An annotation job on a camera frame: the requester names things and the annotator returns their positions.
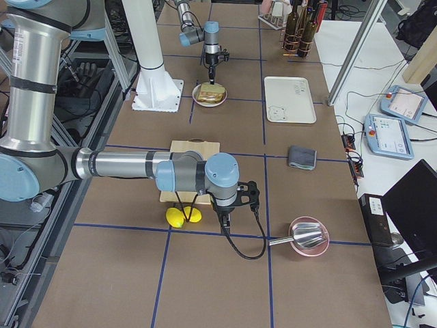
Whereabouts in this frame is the white round plate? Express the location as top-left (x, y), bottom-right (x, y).
top-left (192, 83), bottom-right (227, 107)

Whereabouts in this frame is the pink bowl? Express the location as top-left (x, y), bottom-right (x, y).
top-left (288, 216), bottom-right (330, 257)

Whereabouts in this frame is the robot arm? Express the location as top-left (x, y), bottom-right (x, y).
top-left (174, 1), bottom-right (222, 85)
top-left (1, 1), bottom-right (241, 225)

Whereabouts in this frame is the bread slice on plate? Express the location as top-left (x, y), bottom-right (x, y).
top-left (196, 96), bottom-right (226, 106)

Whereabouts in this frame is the far teach pendant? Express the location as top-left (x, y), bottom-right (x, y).
top-left (380, 85), bottom-right (428, 125)

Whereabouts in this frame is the teach pendant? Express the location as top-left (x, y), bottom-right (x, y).
top-left (364, 114), bottom-right (414, 160)
top-left (380, 85), bottom-right (428, 125)

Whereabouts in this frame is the grey folded cloth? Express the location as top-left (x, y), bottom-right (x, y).
top-left (287, 145), bottom-right (317, 170)

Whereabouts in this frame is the black power strip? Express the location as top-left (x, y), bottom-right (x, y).
top-left (341, 134), bottom-right (364, 182)

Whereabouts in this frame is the aluminium frame post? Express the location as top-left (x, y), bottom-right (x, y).
top-left (327, 0), bottom-right (388, 106)

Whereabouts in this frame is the green wine bottle front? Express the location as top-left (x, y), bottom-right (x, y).
top-left (283, 1), bottom-right (299, 52)

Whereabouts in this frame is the bread slice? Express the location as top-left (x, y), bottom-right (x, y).
top-left (197, 83), bottom-right (226, 98)
top-left (196, 96), bottom-right (226, 106)

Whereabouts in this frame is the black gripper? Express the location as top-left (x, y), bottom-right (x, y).
top-left (212, 200), bottom-right (235, 228)
top-left (204, 53), bottom-right (219, 84)

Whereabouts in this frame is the black computer box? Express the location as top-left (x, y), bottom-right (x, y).
top-left (358, 193), bottom-right (393, 247)

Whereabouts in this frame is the black monitor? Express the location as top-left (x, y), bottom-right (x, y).
top-left (380, 159), bottom-right (436, 284)

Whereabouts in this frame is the yellow lemon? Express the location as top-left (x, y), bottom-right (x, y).
top-left (184, 206), bottom-right (202, 223)
top-left (165, 207), bottom-right (185, 228)

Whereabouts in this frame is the white wire cup rack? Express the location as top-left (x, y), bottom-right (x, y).
top-left (258, 0), bottom-right (292, 30)

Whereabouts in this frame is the light pink cup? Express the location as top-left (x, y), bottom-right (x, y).
top-left (260, 0), bottom-right (272, 15)

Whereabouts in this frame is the near teach pendant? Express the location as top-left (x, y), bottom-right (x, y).
top-left (364, 114), bottom-right (414, 160)

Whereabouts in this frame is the green wine bottle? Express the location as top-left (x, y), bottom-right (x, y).
top-left (297, 8), bottom-right (317, 57)
top-left (283, 1), bottom-right (299, 52)

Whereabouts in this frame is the copper wire bottle rack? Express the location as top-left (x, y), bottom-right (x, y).
top-left (286, 18), bottom-right (305, 55)

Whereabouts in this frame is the cream bear tray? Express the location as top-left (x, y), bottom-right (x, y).
top-left (264, 77), bottom-right (316, 124)

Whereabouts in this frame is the wooden cutting board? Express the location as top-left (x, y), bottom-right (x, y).
top-left (159, 139), bottom-right (220, 203)

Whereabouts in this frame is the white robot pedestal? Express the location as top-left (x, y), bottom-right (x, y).
top-left (122, 0), bottom-right (184, 113)

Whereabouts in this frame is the green wine bottle middle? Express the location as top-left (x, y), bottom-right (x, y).
top-left (297, 8), bottom-right (317, 57)

